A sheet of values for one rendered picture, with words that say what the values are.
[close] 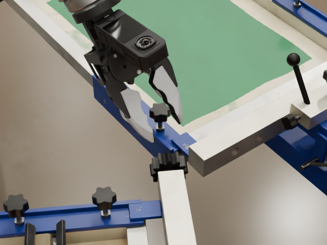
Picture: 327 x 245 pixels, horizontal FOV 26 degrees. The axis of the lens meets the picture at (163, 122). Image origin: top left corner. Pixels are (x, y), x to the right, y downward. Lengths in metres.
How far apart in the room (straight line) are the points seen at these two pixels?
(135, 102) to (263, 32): 0.90
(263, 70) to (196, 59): 0.17
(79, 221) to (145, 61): 0.51
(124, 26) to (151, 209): 0.48
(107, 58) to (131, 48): 0.07
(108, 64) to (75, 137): 1.96
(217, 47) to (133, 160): 1.11
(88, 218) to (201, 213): 1.33
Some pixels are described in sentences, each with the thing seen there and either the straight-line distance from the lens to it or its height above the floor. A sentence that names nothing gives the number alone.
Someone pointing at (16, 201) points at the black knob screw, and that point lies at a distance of 1.32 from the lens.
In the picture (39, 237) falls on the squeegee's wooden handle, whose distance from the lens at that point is 1.26.
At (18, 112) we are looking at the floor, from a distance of 3.08.
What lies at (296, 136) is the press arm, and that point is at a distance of 1.62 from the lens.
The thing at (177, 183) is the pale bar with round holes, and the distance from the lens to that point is 1.34.
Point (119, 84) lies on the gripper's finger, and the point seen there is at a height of 1.40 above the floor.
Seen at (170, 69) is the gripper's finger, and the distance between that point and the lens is 1.02.
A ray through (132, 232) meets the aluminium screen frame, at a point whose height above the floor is 0.99.
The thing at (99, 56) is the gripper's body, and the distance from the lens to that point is 0.99.
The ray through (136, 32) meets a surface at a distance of 0.94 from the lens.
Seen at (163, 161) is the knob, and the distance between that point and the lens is 1.37.
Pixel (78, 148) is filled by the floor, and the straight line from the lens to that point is 2.88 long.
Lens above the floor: 2.05
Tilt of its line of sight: 44 degrees down
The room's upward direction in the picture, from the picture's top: straight up
